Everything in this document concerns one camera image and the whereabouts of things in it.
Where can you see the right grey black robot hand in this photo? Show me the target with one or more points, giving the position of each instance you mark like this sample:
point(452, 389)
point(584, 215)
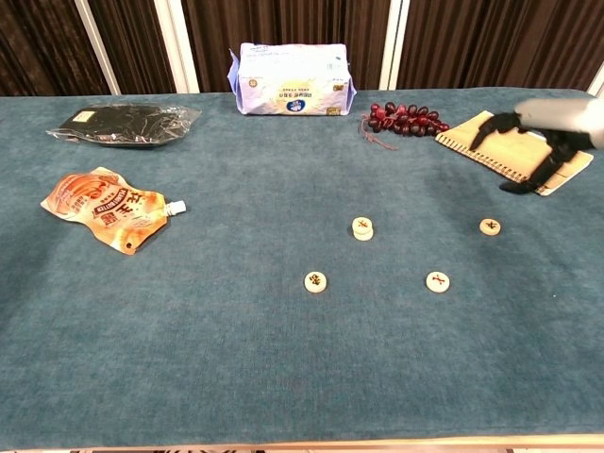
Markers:
point(561, 118)

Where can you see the teal tablecloth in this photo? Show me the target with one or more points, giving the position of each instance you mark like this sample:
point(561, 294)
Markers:
point(236, 354)

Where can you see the white purple tissue pack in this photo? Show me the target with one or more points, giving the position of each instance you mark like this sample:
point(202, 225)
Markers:
point(292, 75)

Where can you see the dark red grape bunch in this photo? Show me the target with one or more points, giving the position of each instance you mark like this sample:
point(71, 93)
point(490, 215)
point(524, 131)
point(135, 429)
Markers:
point(406, 120)

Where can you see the black gloves in plastic bag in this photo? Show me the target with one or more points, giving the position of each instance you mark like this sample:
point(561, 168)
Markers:
point(122, 125)

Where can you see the thin white frame post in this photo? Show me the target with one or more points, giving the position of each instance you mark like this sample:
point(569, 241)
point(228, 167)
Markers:
point(96, 45)

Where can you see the wide white frame post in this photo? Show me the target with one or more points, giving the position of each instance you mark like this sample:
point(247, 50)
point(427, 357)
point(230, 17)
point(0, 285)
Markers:
point(177, 47)

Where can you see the round wooden chess piece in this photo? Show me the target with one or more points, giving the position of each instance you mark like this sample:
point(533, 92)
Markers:
point(438, 281)
point(363, 236)
point(490, 227)
point(362, 223)
point(315, 281)

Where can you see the orange spout pouch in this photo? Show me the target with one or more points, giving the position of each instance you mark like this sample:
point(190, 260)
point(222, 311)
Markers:
point(108, 210)

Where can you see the tan spiral notebook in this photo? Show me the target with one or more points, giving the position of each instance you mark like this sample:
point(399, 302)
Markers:
point(509, 156)

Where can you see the dark brown pleated curtain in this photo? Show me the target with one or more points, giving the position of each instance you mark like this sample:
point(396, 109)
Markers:
point(283, 23)

